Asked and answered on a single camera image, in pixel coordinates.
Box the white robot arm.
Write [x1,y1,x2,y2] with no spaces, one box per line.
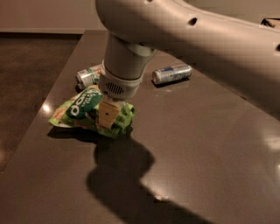
[95,0,280,117]

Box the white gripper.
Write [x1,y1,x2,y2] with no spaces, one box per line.
[98,61,143,129]

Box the green 7up can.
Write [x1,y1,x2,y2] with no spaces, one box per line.
[75,65,102,90]

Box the black object at wall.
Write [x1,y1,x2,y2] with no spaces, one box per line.
[261,17,280,29]

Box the silver blue energy drink can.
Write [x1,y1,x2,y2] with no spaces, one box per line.
[152,64,193,85]

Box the green rice chip bag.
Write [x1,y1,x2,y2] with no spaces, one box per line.
[49,85,135,138]

